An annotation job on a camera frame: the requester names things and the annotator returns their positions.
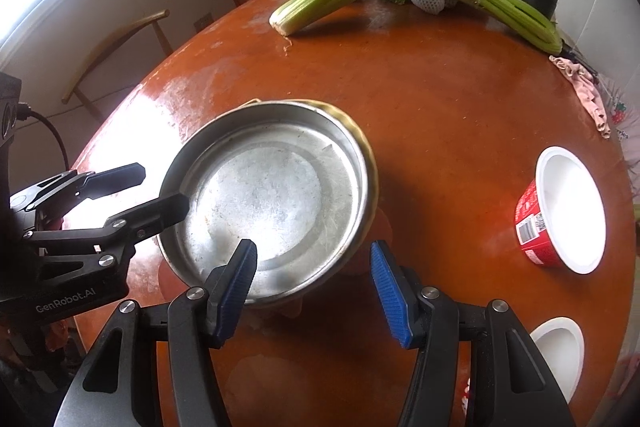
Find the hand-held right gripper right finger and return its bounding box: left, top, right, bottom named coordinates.
left=370, top=241, right=576, bottom=427

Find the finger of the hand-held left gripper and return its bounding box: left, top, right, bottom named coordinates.
left=22, top=193, right=191, bottom=259
left=10, top=163, right=147, bottom=228

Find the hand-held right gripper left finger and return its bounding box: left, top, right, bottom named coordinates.
left=60, top=238, right=259, bottom=427

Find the round metal pan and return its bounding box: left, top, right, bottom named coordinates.
left=159, top=101, right=373, bottom=308

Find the red paper noodle bowl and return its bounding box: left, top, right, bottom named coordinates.
left=515, top=147, right=607, bottom=275
left=465, top=317, right=586, bottom=413

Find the light wooden armchair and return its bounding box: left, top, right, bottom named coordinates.
left=61, top=9, right=175, bottom=118

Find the pink cloth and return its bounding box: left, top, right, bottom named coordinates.
left=549, top=55, right=612, bottom=140

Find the lilac strawberry print garment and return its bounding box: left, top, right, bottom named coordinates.
left=595, top=74, right=640, bottom=188

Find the black cable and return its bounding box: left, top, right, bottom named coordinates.
left=20, top=104, right=69, bottom=175

